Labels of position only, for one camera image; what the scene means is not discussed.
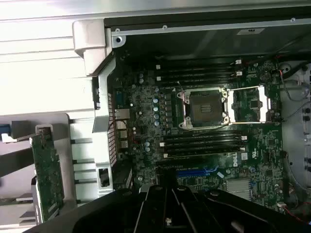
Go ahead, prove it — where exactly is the silver chipset heatsink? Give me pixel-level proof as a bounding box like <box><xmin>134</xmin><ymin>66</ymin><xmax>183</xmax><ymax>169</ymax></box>
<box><xmin>227</xmin><ymin>179</ymin><xmax>251</xmax><ymax>200</ymax></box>

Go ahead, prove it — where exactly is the blue expansion slot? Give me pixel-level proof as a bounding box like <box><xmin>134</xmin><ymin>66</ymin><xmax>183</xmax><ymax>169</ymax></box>
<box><xmin>177</xmin><ymin>169</ymin><xmax>211</xmax><ymax>178</ymax></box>

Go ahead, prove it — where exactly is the black ram slot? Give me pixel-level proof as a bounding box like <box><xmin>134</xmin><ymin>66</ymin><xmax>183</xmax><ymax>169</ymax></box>
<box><xmin>155</xmin><ymin>68</ymin><xmax>242</xmax><ymax>75</ymax></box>
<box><xmin>156</xmin><ymin>72</ymin><xmax>243</xmax><ymax>82</ymax></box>
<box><xmin>162</xmin><ymin>145</ymin><xmax>246</xmax><ymax>152</ymax></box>
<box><xmin>165</xmin><ymin>81</ymin><xmax>241</xmax><ymax>88</ymax></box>
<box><xmin>162</xmin><ymin>133</ymin><xmax>248</xmax><ymax>141</ymax></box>
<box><xmin>155</xmin><ymin>61</ymin><xmax>242</xmax><ymax>69</ymax></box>
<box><xmin>159</xmin><ymin>139</ymin><xmax>244</xmax><ymax>147</ymax></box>

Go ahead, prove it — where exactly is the green motherboard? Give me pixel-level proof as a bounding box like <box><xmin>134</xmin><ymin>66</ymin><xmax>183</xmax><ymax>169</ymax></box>
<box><xmin>106</xmin><ymin>54</ymin><xmax>291</xmax><ymax>216</ymax></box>

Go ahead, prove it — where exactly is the grey parts rack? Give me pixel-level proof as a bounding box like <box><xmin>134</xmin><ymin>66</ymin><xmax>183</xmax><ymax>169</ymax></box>
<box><xmin>0</xmin><ymin>113</ymin><xmax>78</xmax><ymax>230</ymax></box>

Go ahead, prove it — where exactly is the metal socket cover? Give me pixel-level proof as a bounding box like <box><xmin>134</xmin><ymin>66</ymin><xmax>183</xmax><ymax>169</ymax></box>
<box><xmin>227</xmin><ymin>86</ymin><xmax>273</xmax><ymax>124</ymax></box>

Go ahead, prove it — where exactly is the silver drive cage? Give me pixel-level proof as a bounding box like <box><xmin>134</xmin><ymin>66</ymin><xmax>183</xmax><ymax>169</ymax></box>
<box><xmin>279</xmin><ymin>62</ymin><xmax>311</xmax><ymax>195</ymax></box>

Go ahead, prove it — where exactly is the cpu socket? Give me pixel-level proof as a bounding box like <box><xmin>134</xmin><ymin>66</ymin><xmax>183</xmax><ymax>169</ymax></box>
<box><xmin>178</xmin><ymin>87</ymin><xmax>230</xmax><ymax>129</ymax></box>

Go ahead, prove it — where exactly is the open pc case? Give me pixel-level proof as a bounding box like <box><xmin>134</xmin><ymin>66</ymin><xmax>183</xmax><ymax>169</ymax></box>
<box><xmin>72</xmin><ymin>6</ymin><xmax>311</xmax><ymax>225</ymax></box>

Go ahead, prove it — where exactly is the thin locking lever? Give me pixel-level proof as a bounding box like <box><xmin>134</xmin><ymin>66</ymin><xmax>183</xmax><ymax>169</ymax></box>
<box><xmin>176</xmin><ymin>82</ymin><xmax>189</xmax><ymax>97</ymax></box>

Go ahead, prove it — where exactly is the thin red wire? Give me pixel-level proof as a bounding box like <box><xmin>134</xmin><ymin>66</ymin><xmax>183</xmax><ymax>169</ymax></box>
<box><xmin>283</xmin><ymin>205</ymin><xmax>311</xmax><ymax>224</ymax></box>

